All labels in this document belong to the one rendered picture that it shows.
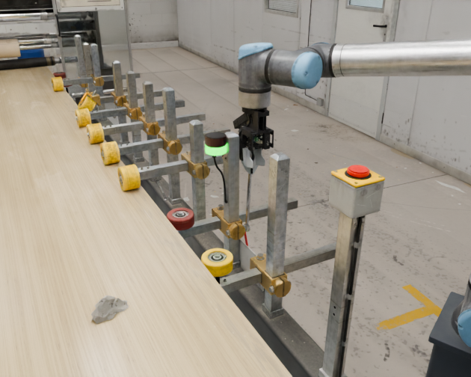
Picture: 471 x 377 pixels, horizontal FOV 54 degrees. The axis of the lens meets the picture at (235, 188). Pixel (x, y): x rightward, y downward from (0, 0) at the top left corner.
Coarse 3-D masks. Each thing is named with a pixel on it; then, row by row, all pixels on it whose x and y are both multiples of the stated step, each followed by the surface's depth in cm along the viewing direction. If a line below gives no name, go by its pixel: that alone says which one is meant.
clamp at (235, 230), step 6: (216, 210) 145; (222, 210) 145; (222, 216) 142; (222, 222) 141; (228, 222) 138; (234, 222) 138; (240, 222) 139; (222, 228) 142; (228, 228) 138; (234, 228) 136; (240, 228) 137; (228, 234) 137; (234, 234) 137; (240, 234) 138
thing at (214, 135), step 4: (212, 132) 128; (216, 132) 128; (220, 132) 128; (208, 136) 125; (212, 136) 125; (216, 136) 125; (220, 136) 125; (224, 136) 126; (212, 156) 128; (224, 156) 130; (224, 160) 131; (216, 164) 130; (224, 180) 133; (224, 184) 133; (224, 188) 134; (224, 192) 135; (224, 196) 135; (224, 200) 136
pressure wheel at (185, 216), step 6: (174, 210) 138; (180, 210) 138; (186, 210) 138; (168, 216) 134; (174, 216) 135; (180, 216) 135; (186, 216) 134; (192, 216) 135; (174, 222) 133; (180, 222) 132; (186, 222) 133; (192, 222) 135; (180, 228) 133; (186, 228) 134
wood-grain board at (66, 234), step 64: (0, 128) 209; (64, 128) 209; (0, 192) 150; (64, 192) 150; (128, 192) 150; (0, 256) 117; (64, 256) 117; (128, 256) 117; (192, 256) 117; (0, 320) 96; (64, 320) 96; (128, 320) 96; (192, 320) 96
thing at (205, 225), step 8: (288, 200) 153; (296, 200) 154; (256, 208) 149; (264, 208) 149; (288, 208) 153; (296, 208) 155; (216, 216) 144; (240, 216) 145; (256, 216) 148; (264, 216) 149; (200, 224) 139; (208, 224) 140; (216, 224) 142; (184, 232) 137; (192, 232) 138; (200, 232) 140
